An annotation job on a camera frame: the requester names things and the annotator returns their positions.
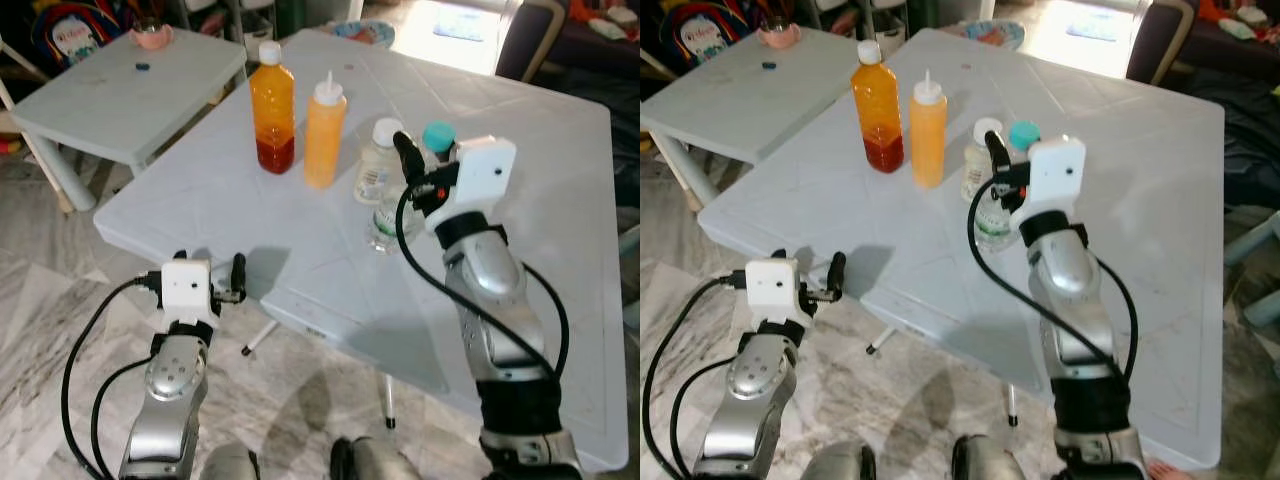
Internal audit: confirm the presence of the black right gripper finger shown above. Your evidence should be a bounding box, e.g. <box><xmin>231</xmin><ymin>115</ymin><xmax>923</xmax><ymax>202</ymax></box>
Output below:
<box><xmin>393</xmin><ymin>130</ymin><xmax>427</xmax><ymax>189</ymax></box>
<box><xmin>985</xmin><ymin>130</ymin><xmax>1013</xmax><ymax>183</ymax></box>

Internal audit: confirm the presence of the grey robot right leg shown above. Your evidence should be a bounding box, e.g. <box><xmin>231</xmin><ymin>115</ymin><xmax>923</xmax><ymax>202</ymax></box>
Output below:
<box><xmin>330</xmin><ymin>435</ymin><xmax>421</xmax><ymax>480</ymax></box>
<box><xmin>950</xmin><ymin>433</ymin><xmax>1041</xmax><ymax>480</ymax></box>

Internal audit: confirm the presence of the clear water bottle teal cap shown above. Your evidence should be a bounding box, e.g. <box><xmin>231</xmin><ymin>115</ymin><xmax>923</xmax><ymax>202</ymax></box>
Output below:
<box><xmin>367</xmin><ymin>121</ymin><xmax>458</xmax><ymax>254</ymax></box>
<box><xmin>975</xmin><ymin>120</ymin><xmax>1042</xmax><ymax>252</ymax></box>

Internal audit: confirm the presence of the pale plastic chair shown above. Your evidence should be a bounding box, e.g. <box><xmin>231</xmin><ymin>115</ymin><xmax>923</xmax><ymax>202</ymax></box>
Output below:
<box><xmin>1225</xmin><ymin>210</ymin><xmax>1280</xmax><ymax>331</ymax></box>

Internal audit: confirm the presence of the long black right arm cable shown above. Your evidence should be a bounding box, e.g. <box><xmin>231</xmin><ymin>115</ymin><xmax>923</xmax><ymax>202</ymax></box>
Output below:
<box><xmin>965</xmin><ymin>175</ymin><xmax>1126</xmax><ymax>381</ymax></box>
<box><xmin>394</xmin><ymin>183</ymin><xmax>561</xmax><ymax>381</ymax></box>

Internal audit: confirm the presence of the dark colourful backpack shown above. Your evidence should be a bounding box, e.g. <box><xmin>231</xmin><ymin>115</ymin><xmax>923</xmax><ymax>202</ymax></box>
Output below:
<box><xmin>28</xmin><ymin>3</ymin><xmax>113</xmax><ymax>69</ymax></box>
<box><xmin>660</xmin><ymin>3</ymin><xmax>749</xmax><ymax>69</ymax></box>

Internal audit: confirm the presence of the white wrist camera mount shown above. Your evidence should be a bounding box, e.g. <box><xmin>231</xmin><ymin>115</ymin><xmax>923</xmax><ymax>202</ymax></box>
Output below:
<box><xmin>428</xmin><ymin>136</ymin><xmax>518</xmax><ymax>233</ymax></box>
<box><xmin>1010</xmin><ymin>135</ymin><xmax>1087</xmax><ymax>231</ymax></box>
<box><xmin>160</xmin><ymin>258</ymin><xmax>214</xmax><ymax>326</ymax></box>
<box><xmin>746</xmin><ymin>258</ymin><xmax>802</xmax><ymax>326</ymax></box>

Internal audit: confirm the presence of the long black left arm cable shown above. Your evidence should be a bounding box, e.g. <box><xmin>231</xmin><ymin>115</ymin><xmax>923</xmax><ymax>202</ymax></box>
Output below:
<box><xmin>60</xmin><ymin>277</ymin><xmax>146</xmax><ymax>480</ymax></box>
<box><xmin>642</xmin><ymin>277</ymin><xmax>741</xmax><ymax>480</ymax></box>

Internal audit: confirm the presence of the short black arm cable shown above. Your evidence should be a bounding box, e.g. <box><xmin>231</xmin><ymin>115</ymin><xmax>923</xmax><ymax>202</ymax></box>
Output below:
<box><xmin>1093</xmin><ymin>258</ymin><xmax>1141</xmax><ymax>381</ymax></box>
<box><xmin>90</xmin><ymin>358</ymin><xmax>153</xmax><ymax>480</ymax></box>
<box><xmin>518</xmin><ymin>262</ymin><xmax>572</xmax><ymax>381</ymax></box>
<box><xmin>669</xmin><ymin>358</ymin><xmax>743</xmax><ymax>480</ymax></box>

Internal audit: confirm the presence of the dark upholstered chair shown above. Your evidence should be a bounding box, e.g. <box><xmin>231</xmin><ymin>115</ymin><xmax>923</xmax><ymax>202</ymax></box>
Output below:
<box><xmin>1125</xmin><ymin>0</ymin><xmax>1197</xmax><ymax>86</ymax></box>
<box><xmin>495</xmin><ymin>0</ymin><xmax>567</xmax><ymax>83</ymax></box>

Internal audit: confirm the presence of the short black left arm cable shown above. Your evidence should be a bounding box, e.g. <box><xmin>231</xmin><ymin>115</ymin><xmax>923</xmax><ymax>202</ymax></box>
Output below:
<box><xmin>90</xmin><ymin>358</ymin><xmax>153</xmax><ymax>480</ymax></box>
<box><xmin>669</xmin><ymin>358</ymin><xmax>743</xmax><ymax>480</ymax></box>

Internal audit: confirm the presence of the orange juice bottle white cap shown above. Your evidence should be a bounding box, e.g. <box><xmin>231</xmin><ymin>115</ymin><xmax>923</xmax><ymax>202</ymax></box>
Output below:
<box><xmin>851</xmin><ymin>40</ymin><xmax>905</xmax><ymax>174</ymax></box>
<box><xmin>250</xmin><ymin>40</ymin><xmax>298</xmax><ymax>175</ymax></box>

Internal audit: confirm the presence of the small clear bottle white cap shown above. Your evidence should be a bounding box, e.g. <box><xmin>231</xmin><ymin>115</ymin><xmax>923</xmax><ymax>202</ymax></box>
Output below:
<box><xmin>962</xmin><ymin>117</ymin><xmax>1004</xmax><ymax>204</ymax></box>
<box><xmin>354</xmin><ymin>117</ymin><xmax>406</xmax><ymax>206</ymax></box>

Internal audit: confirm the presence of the long black arm cable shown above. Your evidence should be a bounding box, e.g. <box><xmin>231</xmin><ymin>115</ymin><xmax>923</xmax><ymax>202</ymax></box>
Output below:
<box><xmin>60</xmin><ymin>277</ymin><xmax>146</xmax><ymax>480</ymax></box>
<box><xmin>642</xmin><ymin>277</ymin><xmax>741</xmax><ymax>480</ymax></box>
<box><xmin>394</xmin><ymin>183</ymin><xmax>561</xmax><ymax>381</ymax></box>
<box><xmin>965</xmin><ymin>175</ymin><xmax>1126</xmax><ymax>381</ymax></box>

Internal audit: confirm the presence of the grey robot leg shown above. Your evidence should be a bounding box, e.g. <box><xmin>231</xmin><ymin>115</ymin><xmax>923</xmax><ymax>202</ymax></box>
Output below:
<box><xmin>950</xmin><ymin>433</ymin><xmax>1041</xmax><ymax>480</ymax></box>
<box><xmin>330</xmin><ymin>435</ymin><xmax>421</xmax><ymax>480</ymax></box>
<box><xmin>800</xmin><ymin>443</ymin><xmax>863</xmax><ymax>480</ymax></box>
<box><xmin>200</xmin><ymin>443</ymin><xmax>261</xmax><ymax>480</ymax></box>

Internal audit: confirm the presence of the grey robot left leg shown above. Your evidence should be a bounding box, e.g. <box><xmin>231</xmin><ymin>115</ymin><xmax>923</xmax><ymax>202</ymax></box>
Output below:
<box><xmin>800</xmin><ymin>443</ymin><xmax>863</xmax><ymax>480</ymax></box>
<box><xmin>200</xmin><ymin>443</ymin><xmax>261</xmax><ymax>480</ymax></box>

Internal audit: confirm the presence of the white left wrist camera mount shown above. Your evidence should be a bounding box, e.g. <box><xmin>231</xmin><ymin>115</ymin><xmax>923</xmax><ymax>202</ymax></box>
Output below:
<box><xmin>746</xmin><ymin>258</ymin><xmax>802</xmax><ymax>326</ymax></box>
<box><xmin>160</xmin><ymin>258</ymin><xmax>214</xmax><ymax>326</ymax></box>

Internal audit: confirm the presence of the pink bowl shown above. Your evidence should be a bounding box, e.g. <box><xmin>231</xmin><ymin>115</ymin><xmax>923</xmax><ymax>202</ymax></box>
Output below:
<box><xmin>757</xmin><ymin>22</ymin><xmax>802</xmax><ymax>50</ymax></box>
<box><xmin>130</xmin><ymin>24</ymin><xmax>175</xmax><ymax>52</ymax></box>

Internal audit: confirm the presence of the orange squeeze bottle white nozzle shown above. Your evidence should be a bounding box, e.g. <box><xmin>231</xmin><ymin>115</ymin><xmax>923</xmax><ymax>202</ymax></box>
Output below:
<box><xmin>909</xmin><ymin>70</ymin><xmax>949</xmax><ymax>189</ymax></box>
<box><xmin>303</xmin><ymin>71</ymin><xmax>348</xmax><ymax>190</ymax></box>

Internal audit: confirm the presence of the blue patterned plate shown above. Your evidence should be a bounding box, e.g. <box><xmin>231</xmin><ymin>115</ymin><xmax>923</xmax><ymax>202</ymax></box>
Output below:
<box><xmin>945</xmin><ymin>20</ymin><xmax>1027</xmax><ymax>51</ymax></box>
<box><xmin>330</xmin><ymin>20</ymin><xmax>397</xmax><ymax>47</ymax></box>

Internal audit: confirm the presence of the large white plastic table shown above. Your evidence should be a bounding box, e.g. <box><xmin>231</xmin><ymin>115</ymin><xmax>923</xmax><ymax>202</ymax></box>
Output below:
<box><xmin>697</xmin><ymin>28</ymin><xmax>1230</xmax><ymax>471</ymax></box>
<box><xmin>93</xmin><ymin>28</ymin><xmax>627</xmax><ymax>473</ymax></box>

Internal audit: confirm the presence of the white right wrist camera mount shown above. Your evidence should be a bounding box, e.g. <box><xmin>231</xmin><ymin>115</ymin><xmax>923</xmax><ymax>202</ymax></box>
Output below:
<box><xmin>1010</xmin><ymin>135</ymin><xmax>1087</xmax><ymax>231</ymax></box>
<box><xmin>428</xmin><ymin>136</ymin><xmax>518</xmax><ymax>233</ymax></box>

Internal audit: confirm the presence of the short black right arm cable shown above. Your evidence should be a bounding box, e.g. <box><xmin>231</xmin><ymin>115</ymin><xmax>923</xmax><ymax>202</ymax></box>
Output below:
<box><xmin>518</xmin><ymin>262</ymin><xmax>572</xmax><ymax>381</ymax></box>
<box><xmin>1093</xmin><ymin>258</ymin><xmax>1141</xmax><ymax>381</ymax></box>

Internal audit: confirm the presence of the small white plastic table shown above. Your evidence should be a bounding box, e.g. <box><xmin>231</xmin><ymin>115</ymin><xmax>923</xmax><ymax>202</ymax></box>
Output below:
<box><xmin>640</xmin><ymin>27</ymin><xmax>857</xmax><ymax>201</ymax></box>
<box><xmin>8</xmin><ymin>27</ymin><xmax>249</xmax><ymax>213</ymax></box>

